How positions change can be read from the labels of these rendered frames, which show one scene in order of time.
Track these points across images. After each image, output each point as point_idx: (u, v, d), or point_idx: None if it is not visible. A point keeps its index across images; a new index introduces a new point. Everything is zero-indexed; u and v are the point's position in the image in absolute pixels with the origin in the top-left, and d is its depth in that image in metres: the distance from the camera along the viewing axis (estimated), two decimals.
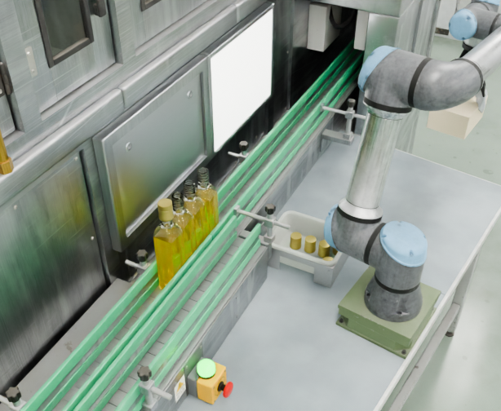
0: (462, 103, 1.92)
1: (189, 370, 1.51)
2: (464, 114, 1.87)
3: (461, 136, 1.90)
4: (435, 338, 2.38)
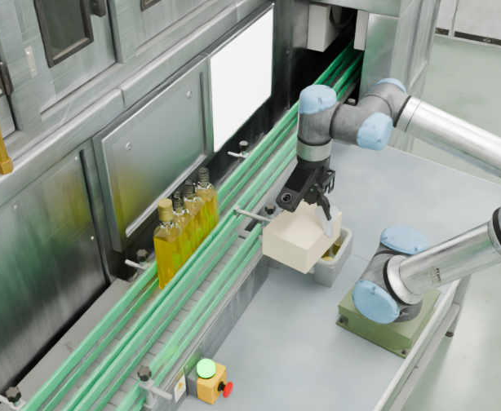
0: (304, 225, 1.48)
1: (189, 370, 1.51)
2: (303, 244, 1.43)
3: (302, 269, 1.46)
4: (435, 338, 2.38)
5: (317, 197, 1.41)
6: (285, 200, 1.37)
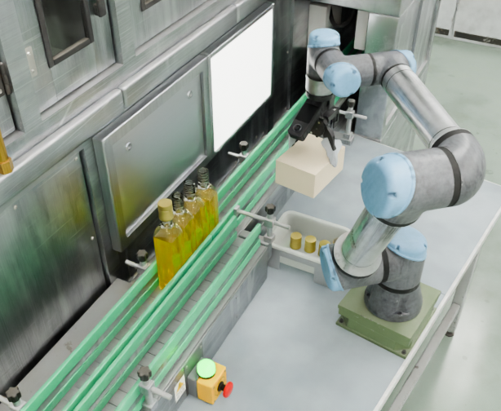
0: (312, 156, 1.69)
1: (189, 370, 1.51)
2: (311, 170, 1.64)
3: (310, 194, 1.67)
4: (435, 338, 2.38)
5: (323, 130, 1.62)
6: (296, 130, 1.58)
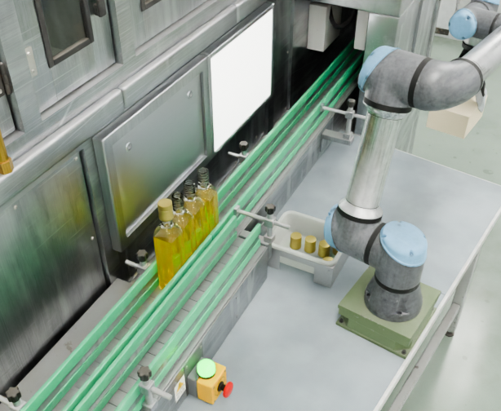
0: (461, 103, 1.92)
1: (189, 370, 1.51)
2: (464, 113, 1.87)
3: (461, 135, 1.90)
4: (435, 338, 2.38)
5: None
6: None
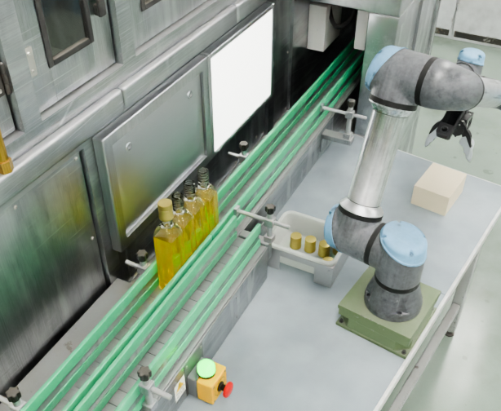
0: (442, 182, 2.10)
1: (189, 370, 1.51)
2: (445, 194, 2.05)
3: (442, 213, 2.08)
4: (435, 338, 2.38)
5: (463, 130, 1.96)
6: (444, 130, 1.92)
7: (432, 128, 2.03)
